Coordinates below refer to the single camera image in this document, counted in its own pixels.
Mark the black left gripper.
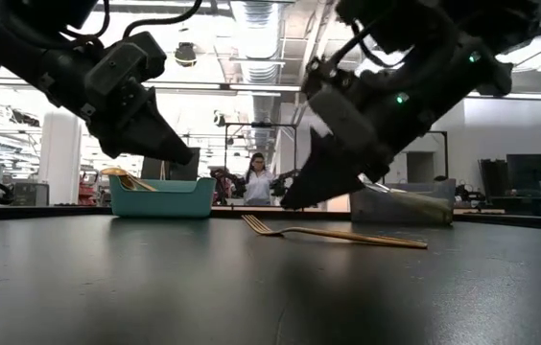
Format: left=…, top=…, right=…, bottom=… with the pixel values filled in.
left=42, top=31, right=195, bottom=167

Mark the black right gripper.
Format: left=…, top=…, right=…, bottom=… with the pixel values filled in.
left=279, top=47, right=482, bottom=211

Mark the gold spoon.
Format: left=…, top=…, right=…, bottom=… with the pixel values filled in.
left=100, top=166, right=159, bottom=193

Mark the grey plastic bin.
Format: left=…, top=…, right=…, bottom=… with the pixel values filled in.
left=349, top=177, right=458, bottom=227

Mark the gold fork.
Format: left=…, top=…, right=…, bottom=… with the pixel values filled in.
left=240, top=213, right=430, bottom=250

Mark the person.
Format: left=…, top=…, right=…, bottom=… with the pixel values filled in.
left=241, top=151, right=277, bottom=208

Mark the long ceiling light strip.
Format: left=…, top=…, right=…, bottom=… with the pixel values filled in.
left=0, top=75, right=303, bottom=97
left=464, top=90, right=541, bottom=103

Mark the teal plastic bin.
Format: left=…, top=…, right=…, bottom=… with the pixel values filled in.
left=107, top=174, right=218, bottom=220

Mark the white building column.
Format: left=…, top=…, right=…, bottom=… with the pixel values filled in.
left=38, top=109, right=83, bottom=206

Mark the black dome ceiling fixture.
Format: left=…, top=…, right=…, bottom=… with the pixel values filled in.
left=174, top=41, right=199, bottom=68

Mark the red and black background robot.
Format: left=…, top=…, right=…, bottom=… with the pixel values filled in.
left=210, top=167, right=246, bottom=205

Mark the black equipment rack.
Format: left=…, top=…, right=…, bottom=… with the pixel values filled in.
left=479, top=157, right=506, bottom=198

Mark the black monitor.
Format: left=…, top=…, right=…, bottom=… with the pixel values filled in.
left=505, top=152, right=541, bottom=198

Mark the black background rig frame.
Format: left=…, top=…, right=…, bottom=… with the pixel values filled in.
left=418, top=127, right=450, bottom=186

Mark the silver ventilation duct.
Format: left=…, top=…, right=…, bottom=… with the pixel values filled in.
left=229, top=0, right=300, bottom=159

